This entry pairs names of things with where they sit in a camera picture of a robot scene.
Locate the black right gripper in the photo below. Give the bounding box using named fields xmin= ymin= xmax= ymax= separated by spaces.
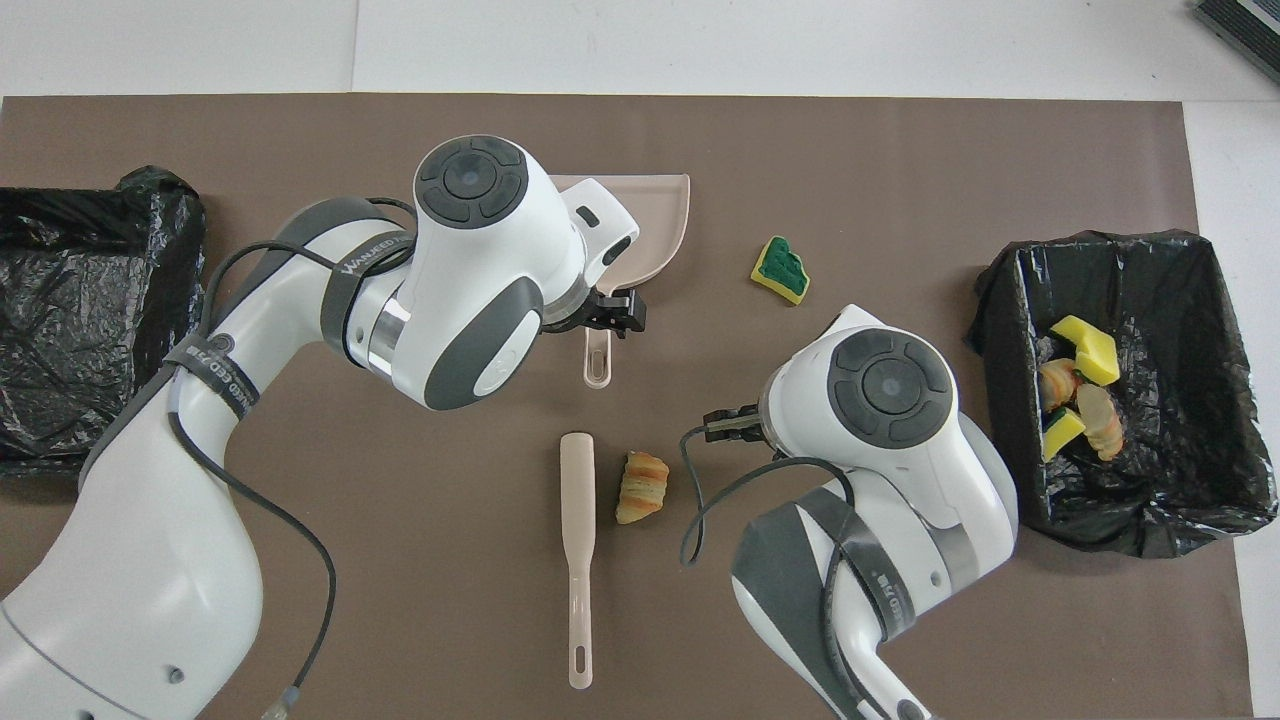
xmin=703 ymin=398 xmax=776 ymax=443

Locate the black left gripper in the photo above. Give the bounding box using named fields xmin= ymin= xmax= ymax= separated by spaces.
xmin=548 ymin=288 xmax=648 ymax=335

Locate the beige plastic dustpan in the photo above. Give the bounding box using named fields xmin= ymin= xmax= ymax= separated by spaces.
xmin=548 ymin=173 xmax=692 ymax=390

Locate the toy croissant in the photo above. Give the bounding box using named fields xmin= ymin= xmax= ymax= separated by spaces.
xmin=614 ymin=451 xmax=670 ymax=526

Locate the beige hand brush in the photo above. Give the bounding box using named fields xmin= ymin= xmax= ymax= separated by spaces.
xmin=559 ymin=432 xmax=597 ymax=691

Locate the yellow sponge piece green edge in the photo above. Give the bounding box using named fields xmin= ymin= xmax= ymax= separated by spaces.
xmin=1043 ymin=405 xmax=1087 ymax=463

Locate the plain yellow sponge piece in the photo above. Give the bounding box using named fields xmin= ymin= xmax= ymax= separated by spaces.
xmin=1050 ymin=315 xmax=1121 ymax=387

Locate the black bag lined bin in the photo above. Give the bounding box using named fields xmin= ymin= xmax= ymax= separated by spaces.
xmin=965 ymin=229 xmax=1279 ymax=559
xmin=0 ymin=166 xmax=209 ymax=479

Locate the green and yellow sponge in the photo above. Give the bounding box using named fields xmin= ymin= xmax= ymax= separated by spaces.
xmin=750 ymin=236 xmax=812 ymax=307

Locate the brown paper table mat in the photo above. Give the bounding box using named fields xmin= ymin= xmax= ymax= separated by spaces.
xmin=0 ymin=95 xmax=1246 ymax=720

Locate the dark grey ribbed device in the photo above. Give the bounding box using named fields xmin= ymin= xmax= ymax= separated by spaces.
xmin=1193 ymin=0 xmax=1280 ymax=56

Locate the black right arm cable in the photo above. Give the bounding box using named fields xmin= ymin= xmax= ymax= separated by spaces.
xmin=680 ymin=428 xmax=856 ymax=568

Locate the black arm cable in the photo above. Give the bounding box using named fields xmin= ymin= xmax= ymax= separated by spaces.
xmin=680 ymin=428 xmax=856 ymax=568
xmin=165 ymin=195 xmax=421 ymax=720

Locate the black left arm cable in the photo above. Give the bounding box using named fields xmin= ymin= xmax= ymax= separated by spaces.
xmin=165 ymin=195 xmax=421 ymax=720

